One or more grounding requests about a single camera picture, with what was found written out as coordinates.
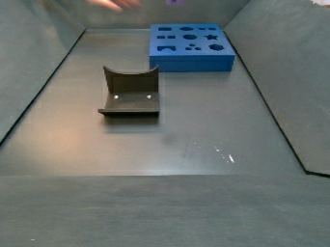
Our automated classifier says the blurred bare hand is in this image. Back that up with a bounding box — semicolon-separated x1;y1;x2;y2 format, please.
87;0;141;13

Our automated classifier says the small purple object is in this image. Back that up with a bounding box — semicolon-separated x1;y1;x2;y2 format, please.
166;0;185;5

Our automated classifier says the black curved holder bracket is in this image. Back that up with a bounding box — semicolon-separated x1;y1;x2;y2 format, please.
98;67;161;116

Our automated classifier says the blue shape sorter block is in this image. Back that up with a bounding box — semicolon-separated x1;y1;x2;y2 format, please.
150;23;237;72

